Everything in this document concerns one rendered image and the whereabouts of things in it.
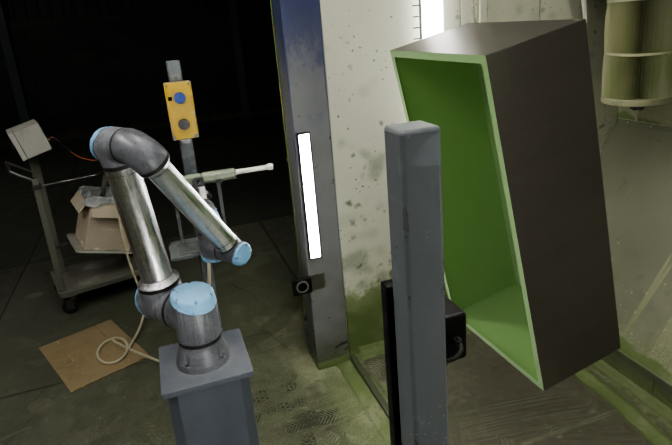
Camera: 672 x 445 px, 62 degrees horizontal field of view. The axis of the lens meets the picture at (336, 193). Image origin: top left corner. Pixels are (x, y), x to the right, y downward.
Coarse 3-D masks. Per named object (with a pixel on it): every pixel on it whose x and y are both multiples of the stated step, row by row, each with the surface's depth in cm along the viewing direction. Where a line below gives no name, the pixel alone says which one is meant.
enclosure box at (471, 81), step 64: (448, 64) 217; (512, 64) 156; (576, 64) 164; (448, 128) 224; (512, 128) 162; (576, 128) 170; (448, 192) 232; (512, 192) 168; (576, 192) 177; (448, 256) 240; (512, 256) 252; (576, 256) 184; (512, 320) 234; (576, 320) 192
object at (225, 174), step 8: (232, 168) 256; (248, 168) 258; (256, 168) 259; (264, 168) 260; (272, 168) 261; (184, 176) 249; (192, 176) 249; (200, 176) 250; (208, 176) 251; (216, 176) 252; (224, 176) 254; (232, 176) 255; (192, 184) 250
